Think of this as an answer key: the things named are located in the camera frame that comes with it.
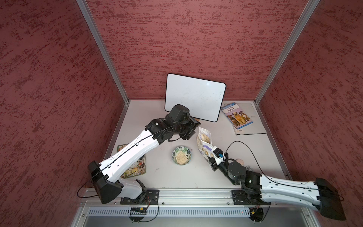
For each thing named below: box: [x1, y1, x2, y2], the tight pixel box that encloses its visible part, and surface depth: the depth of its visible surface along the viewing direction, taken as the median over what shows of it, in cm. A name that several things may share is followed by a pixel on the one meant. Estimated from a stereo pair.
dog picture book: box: [220, 102, 254, 130], surface depth 109 cm
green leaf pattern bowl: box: [172, 145, 192, 166], surface depth 89 cm
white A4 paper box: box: [223, 100, 268, 136], surface depth 109 cm
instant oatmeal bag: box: [196, 126, 214, 162], surface depth 65 cm
